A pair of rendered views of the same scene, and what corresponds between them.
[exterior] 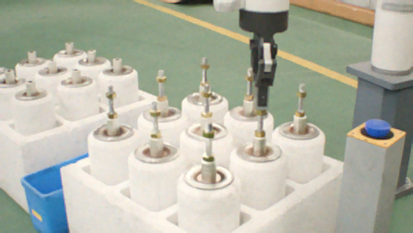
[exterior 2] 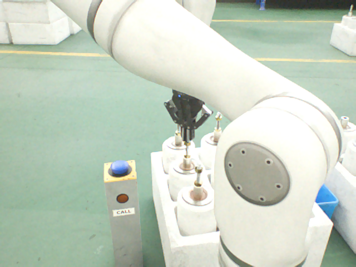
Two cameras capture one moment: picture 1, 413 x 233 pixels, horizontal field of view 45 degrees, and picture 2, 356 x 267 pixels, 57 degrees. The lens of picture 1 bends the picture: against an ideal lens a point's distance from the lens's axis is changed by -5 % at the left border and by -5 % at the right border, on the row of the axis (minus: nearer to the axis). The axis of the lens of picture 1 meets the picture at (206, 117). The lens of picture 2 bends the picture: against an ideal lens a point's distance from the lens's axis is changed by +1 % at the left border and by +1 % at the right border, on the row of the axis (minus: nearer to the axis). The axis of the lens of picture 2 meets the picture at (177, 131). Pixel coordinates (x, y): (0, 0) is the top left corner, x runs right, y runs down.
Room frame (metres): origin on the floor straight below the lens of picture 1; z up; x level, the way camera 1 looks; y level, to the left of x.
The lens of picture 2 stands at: (1.17, -0.67, 0.75)
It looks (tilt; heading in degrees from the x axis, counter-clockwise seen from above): 29 degrees down; 125
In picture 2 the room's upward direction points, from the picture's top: straight up
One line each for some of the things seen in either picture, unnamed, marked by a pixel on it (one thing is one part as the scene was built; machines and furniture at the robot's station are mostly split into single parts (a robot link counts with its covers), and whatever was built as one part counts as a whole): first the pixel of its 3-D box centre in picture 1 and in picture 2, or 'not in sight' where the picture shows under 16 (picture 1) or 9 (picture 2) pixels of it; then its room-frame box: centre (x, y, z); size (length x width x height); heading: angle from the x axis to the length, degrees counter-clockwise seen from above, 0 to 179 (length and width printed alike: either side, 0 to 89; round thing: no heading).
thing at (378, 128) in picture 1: (377, 129); (119, 168); (0.72, -0.26, 0.32); 0.04 x 0.04 x 0.02
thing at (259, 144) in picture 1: (259, 144); (187, 162); (0.78, -0.09, 0.26); 0.02 x 0.02 x 0.03
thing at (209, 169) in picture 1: (209, 169); (178, 139); (0.70, 0.00, 0.26); 0.02 x 0.02 x 0.03
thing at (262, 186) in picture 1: (257, 199); (186, 193); (0.78, -0.09, 0.16); 0.10 x 0.10 x 0.18
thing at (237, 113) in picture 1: (248, 113); not in sight; (0.95, -0.08, 0.25); 0.08 x 0.08 x 0.01
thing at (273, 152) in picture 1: (259, 152); (187, 166); (0.78, -0.09, 0.25); 0.08 x 0.08 x 0.01
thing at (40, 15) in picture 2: not in sight; (36, 9); (-1.71, 1.15, 0.27); 0.39 x 0.39 x 0.18; 31
